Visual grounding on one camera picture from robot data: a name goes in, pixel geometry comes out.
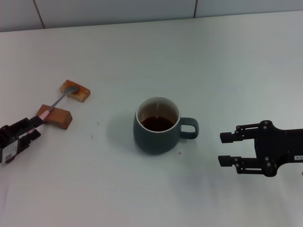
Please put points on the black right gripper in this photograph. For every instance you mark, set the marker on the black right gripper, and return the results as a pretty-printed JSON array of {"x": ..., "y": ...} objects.
[{"x": 279, "y": 146}]

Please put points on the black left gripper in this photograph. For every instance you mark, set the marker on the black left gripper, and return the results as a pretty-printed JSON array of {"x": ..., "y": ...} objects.
[{"x": 9, "y": 144}]

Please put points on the grey ceramic coffee cup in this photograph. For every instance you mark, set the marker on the grey ceramic coffee cup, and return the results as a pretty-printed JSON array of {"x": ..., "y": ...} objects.
[{"x": 154, "y": 142}]

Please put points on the dark arched wooden block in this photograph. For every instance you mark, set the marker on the dark arched wooden block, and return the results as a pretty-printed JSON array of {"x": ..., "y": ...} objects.
[{"x": 59, "y": 117}]

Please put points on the light wooden block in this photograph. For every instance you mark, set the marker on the light wooden block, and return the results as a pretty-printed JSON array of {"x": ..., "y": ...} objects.
[{"x": 80, "y": 93}]

